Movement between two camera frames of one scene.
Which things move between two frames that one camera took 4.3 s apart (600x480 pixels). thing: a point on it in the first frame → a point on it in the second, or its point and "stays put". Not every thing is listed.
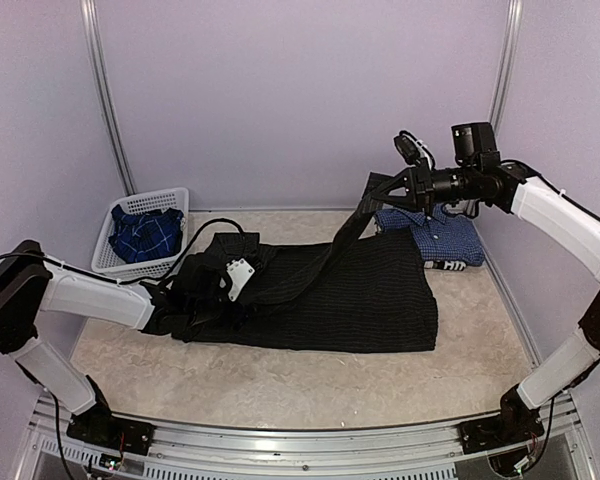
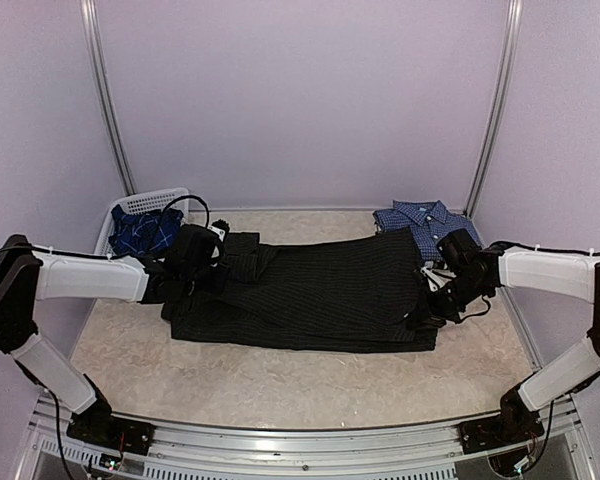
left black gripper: [237, 318] → [218, 285]
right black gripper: [420, 187] → [435, 318]
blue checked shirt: [437, 236] stays put
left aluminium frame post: [88, 13] stays put
